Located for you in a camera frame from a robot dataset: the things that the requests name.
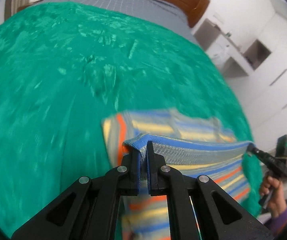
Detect green bed blanket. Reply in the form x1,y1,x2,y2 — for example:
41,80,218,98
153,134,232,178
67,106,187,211
0,2,252,236

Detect person's right hand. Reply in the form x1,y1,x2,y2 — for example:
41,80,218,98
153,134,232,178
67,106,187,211
259,173,287,218

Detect white wardrobe doors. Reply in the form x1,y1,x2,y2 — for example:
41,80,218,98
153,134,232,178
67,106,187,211
225,0,287,151

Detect white desk unit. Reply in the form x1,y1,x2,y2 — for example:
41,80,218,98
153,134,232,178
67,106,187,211
194,19,271,77

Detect striped knit sweater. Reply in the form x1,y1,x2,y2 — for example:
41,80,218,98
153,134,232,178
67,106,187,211
101,107,255,240

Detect purple right sleeve forearm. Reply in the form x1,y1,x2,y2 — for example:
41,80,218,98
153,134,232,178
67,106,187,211
264,208,287,236

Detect grey checked bed sheet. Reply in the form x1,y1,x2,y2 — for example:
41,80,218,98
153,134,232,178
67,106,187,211
37,0,199,46

